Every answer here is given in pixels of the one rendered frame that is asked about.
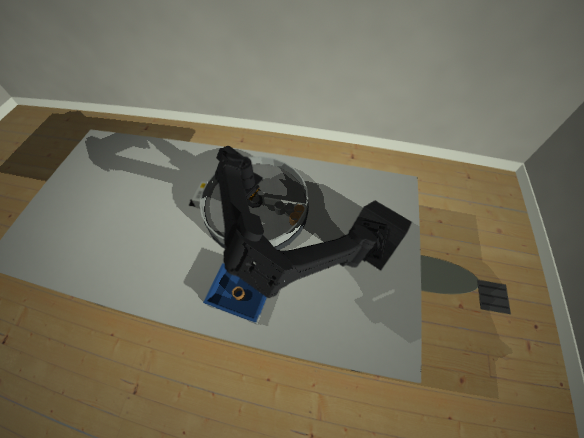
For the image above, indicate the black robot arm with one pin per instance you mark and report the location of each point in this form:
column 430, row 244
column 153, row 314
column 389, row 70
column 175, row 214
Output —
column 249, row 244

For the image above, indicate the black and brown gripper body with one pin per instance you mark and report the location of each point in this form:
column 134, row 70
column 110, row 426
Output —
column 250, row 185

